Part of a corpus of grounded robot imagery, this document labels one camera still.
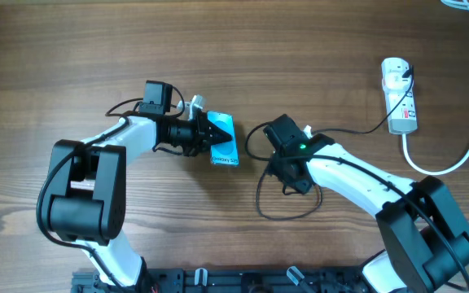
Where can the teal screen Galaxy smartphone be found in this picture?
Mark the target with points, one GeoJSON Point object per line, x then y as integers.
{"type": "Point", "coordinates": [224, 150]}

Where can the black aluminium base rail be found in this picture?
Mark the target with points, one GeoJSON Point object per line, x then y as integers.
{"type": "Point", "coordinates": [323, 280]}

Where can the white USB charger plug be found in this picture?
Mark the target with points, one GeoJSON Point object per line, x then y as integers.
{"type": "Point", "coordinates": [395, 80]}

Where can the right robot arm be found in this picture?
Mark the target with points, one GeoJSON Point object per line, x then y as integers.
{"type": "Point", "coordinates": [425, 233]}

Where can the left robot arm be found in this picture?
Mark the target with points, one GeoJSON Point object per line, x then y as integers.
{"type": "Point", "coordinates": [82, 201]}

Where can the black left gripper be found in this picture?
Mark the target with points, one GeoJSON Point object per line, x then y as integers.
{"type": "Point", "coordinates": [203, 127]}

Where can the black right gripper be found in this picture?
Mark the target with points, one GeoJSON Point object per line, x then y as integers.
{"type": "Point", "coordinates": [301, 185]}

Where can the white power strip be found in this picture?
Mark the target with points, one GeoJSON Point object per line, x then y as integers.
{"type": "Point", "coordinates": [400, 106]}

